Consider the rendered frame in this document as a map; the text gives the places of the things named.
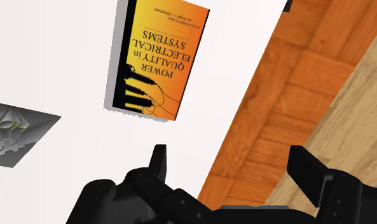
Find orange and black book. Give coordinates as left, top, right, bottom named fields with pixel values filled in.
left=112, top=0, right=210, bottom=122

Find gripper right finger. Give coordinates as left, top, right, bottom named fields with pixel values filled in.
left=286, top=144, right=377, bottom=224

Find grey book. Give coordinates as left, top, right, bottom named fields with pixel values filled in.
left=0, top=101, right=62, bottom=169

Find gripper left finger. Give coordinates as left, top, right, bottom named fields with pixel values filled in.
left=65, top=144, right=214, bottom=224

